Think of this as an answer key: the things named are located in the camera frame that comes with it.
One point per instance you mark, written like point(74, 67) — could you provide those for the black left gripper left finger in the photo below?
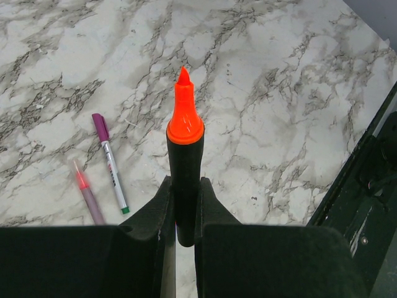
point(136, 258)

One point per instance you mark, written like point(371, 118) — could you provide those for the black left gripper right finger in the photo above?
point(233, 259)

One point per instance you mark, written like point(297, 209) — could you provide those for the pink highlighter pen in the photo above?
point(88, 196)

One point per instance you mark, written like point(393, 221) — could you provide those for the black orange highlighter pen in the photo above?
point(185, 142)

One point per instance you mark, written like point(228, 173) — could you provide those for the purple pen cap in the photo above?
point(101, 127)

